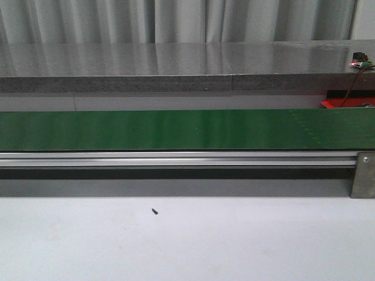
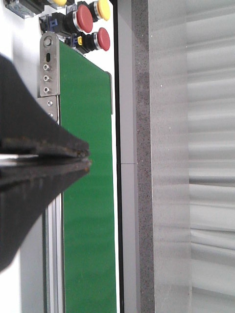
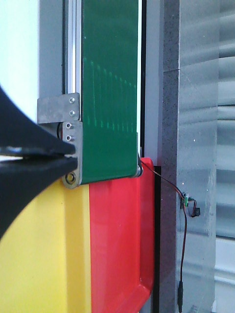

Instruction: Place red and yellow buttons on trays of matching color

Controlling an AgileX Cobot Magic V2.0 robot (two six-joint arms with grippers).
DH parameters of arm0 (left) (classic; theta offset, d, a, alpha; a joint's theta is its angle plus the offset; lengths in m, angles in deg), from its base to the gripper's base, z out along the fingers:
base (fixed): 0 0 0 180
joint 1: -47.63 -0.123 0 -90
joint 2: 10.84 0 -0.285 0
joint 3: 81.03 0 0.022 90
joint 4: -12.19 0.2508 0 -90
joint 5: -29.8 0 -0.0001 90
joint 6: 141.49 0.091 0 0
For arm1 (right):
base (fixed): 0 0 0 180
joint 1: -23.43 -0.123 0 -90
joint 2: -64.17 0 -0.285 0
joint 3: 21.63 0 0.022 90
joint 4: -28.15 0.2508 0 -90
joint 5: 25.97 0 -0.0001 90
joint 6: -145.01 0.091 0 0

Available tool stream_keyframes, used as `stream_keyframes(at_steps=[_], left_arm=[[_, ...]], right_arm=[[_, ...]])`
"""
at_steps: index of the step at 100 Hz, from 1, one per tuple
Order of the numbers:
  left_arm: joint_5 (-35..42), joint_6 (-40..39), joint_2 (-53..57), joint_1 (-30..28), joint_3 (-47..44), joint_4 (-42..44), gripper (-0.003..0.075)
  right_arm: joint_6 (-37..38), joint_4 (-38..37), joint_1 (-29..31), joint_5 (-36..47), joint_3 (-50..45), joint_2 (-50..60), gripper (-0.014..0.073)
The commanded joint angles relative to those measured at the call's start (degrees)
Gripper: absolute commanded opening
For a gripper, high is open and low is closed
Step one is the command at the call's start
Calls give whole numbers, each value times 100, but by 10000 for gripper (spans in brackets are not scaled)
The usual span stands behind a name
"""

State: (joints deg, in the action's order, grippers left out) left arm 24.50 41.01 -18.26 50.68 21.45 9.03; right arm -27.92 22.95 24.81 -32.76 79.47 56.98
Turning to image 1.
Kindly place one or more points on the grey pleated curtain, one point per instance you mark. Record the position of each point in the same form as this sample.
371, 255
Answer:
174, 21

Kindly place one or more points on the green conveyor belt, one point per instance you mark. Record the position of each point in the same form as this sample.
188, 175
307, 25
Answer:
228, 129

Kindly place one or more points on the metal conveyor support bracket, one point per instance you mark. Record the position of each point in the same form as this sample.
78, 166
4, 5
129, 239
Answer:
363, 184

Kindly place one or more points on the red plastic bin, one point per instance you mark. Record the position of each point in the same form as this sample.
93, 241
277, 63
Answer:
356, 98

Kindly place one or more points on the aluminium conveyor frame rail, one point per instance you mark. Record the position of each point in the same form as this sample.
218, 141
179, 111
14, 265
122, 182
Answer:
178, 159

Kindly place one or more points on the grey stone shelf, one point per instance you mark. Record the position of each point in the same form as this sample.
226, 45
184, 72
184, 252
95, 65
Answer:
183, 67

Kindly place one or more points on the small green circuit board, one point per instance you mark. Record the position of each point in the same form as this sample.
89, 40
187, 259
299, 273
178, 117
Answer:
361, 61

